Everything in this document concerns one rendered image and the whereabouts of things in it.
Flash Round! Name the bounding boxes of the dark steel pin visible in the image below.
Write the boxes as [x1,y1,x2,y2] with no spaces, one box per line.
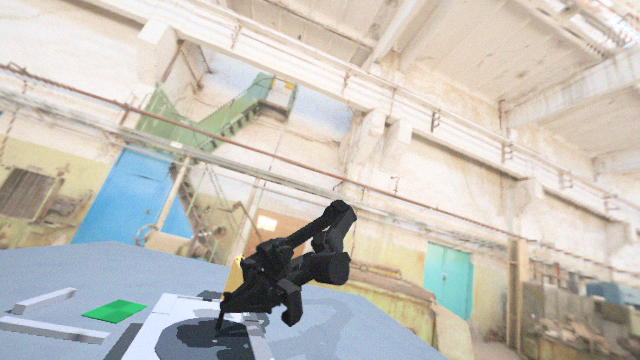
[215,292,233,331]

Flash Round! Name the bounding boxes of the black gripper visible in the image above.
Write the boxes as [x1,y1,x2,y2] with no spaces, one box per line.
[220,258,306,328]

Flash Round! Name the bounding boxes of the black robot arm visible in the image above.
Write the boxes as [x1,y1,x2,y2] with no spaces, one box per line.
[240,199,357,286]

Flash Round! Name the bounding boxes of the grey round disc with small hole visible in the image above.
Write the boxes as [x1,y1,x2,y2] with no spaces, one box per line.
[155,317,255,360]

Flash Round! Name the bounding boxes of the green flat rectangular pad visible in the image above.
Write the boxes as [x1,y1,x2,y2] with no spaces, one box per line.
[81,299,148,323]

